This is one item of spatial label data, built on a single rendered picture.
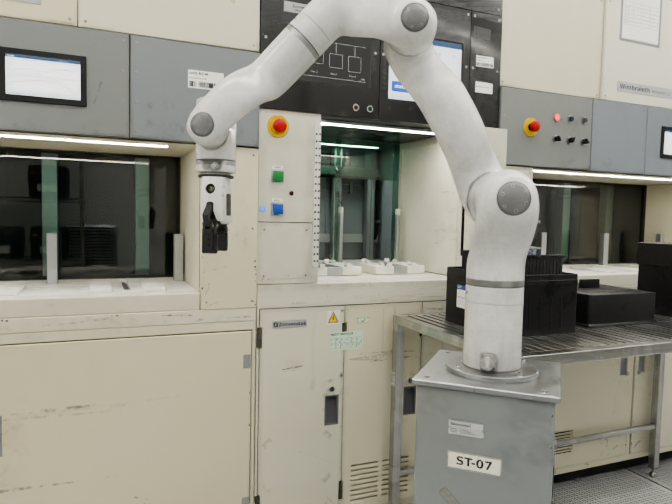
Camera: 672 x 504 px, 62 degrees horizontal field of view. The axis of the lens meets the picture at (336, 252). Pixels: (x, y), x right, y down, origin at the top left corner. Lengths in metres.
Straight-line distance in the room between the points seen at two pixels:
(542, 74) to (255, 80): 1.38
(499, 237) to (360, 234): 1.72
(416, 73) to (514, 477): 0.83
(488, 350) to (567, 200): 1.86
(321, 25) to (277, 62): 0.12
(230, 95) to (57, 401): 0.98
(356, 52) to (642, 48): 1.29
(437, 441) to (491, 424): 0.12
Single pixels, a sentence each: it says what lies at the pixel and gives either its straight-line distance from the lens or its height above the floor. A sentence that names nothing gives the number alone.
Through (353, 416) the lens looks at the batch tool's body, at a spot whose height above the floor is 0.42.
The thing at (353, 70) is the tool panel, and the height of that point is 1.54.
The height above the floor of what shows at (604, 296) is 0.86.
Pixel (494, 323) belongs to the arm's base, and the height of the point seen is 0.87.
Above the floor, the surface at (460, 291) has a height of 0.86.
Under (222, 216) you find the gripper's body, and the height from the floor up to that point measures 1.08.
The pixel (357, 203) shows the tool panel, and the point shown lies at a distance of 2.82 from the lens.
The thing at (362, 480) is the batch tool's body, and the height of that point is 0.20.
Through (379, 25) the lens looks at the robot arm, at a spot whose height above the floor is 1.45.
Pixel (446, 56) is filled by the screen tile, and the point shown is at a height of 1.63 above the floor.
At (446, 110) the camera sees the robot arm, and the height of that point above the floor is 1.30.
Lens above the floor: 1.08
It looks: 4 degrees down
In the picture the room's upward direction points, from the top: 1 degrees clockwise
